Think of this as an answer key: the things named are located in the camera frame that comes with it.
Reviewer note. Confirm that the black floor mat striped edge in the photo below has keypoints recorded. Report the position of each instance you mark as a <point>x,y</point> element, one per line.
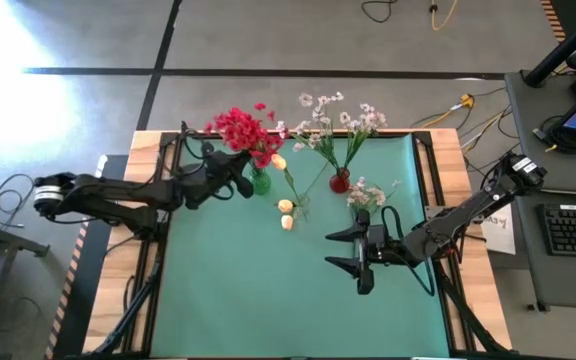
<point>78,300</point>

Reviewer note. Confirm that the yellow artificial tulip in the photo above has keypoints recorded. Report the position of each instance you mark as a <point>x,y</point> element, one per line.
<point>279,161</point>
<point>286,223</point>
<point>285,205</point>

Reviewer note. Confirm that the grey computer desk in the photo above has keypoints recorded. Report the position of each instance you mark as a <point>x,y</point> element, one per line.
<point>563,165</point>

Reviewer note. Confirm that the white artificial flower bunch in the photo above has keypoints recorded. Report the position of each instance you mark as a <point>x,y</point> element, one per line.
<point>318,117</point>
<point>368,120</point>
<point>368,195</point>

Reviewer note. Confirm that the black diagonal frame strut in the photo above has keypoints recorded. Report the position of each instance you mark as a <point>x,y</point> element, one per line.
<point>133,310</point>
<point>468,320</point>

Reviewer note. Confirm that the green glass vase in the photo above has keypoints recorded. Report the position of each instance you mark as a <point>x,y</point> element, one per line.
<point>260,184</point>

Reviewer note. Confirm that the white paper sheet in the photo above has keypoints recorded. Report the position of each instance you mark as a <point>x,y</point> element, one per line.
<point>503,240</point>

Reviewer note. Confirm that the green table mat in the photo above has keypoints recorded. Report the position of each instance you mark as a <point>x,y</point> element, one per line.
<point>268,300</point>

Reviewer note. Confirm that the grey keyboard shelf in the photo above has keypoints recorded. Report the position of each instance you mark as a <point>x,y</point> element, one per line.
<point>568,280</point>

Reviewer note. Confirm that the red glass vase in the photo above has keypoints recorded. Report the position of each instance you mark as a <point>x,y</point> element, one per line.
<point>339,185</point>

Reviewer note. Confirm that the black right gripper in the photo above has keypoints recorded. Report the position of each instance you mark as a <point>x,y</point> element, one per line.
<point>378,247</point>

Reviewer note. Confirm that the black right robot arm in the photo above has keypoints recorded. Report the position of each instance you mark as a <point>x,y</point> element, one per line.
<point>468,207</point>

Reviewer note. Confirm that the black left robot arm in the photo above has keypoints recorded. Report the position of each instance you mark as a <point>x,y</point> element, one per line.
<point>108,190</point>

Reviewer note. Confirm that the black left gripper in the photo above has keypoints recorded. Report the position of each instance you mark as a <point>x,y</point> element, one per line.
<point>218,175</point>

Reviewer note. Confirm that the striped hazard tape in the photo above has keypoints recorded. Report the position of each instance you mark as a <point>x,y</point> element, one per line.
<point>553,20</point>

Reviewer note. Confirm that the black monitor pole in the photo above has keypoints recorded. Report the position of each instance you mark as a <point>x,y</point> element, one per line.
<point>558,52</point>

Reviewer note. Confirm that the clear glass vase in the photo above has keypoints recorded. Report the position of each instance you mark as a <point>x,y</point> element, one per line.
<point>304,205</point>

